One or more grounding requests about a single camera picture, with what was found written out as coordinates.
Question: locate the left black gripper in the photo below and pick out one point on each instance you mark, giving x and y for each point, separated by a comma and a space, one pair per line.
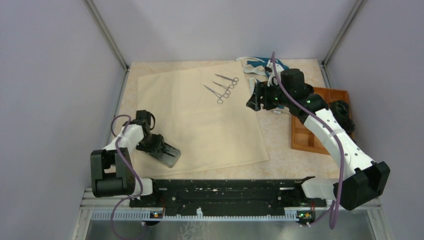
158, 140

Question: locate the orange compartment tray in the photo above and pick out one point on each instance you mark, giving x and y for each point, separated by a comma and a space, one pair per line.
303, 139

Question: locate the aluminium frame rail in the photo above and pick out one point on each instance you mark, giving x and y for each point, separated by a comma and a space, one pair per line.
174, 209

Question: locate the steel surgical forceps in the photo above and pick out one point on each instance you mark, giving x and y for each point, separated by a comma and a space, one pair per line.
224, 86

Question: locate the black green rolled item upper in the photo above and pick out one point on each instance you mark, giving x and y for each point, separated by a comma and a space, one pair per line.
340, 108

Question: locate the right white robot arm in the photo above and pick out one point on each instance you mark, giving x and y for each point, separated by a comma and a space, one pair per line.
361, 179

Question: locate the steel probe on drape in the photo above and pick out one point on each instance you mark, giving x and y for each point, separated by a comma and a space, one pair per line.
234, 81

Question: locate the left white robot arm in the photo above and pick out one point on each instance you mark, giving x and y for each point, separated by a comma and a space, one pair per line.
112, 172

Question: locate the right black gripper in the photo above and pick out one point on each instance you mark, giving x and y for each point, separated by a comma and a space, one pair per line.
262, 89

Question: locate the metal instrument tray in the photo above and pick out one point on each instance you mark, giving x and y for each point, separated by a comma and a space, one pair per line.
167, 155

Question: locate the black rolled item middle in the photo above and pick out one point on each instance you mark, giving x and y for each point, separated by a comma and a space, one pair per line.
346, 123

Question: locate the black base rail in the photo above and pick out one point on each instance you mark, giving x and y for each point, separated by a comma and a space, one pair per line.
208, 190

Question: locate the blue and beige cloth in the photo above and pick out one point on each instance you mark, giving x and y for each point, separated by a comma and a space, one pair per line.
263, 66

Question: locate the beige cloth drape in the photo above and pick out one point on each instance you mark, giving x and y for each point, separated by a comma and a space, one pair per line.
209, 135

